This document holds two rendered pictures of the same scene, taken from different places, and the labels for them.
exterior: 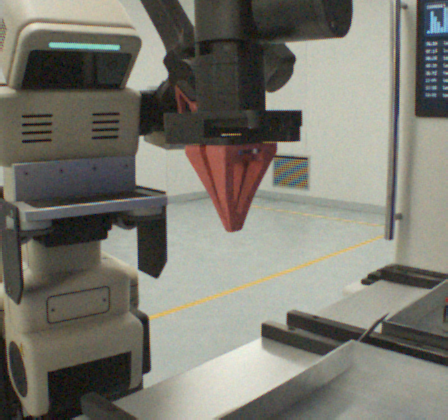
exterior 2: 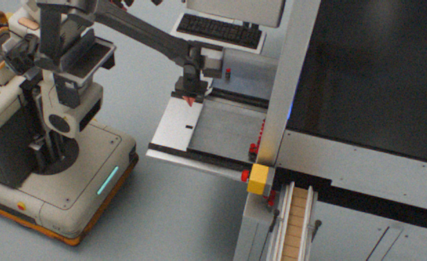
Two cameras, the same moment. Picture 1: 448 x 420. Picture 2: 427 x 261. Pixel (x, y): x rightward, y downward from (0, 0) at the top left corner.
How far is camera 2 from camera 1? 147 cm
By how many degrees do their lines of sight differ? 50
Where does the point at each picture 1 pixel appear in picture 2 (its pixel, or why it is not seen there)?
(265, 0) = (206, 74)
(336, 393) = (205, 118)
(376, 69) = not seen: outside the picture
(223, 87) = (193, 86)
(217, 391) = (175, 127)
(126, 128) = not seen: hidden behind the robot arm
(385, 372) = (215, 107)
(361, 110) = not seen: outside the picture
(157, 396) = (161, 134)
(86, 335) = (88, 101)
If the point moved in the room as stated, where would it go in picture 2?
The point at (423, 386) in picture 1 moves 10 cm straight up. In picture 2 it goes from (226, 110) to (229, 92)
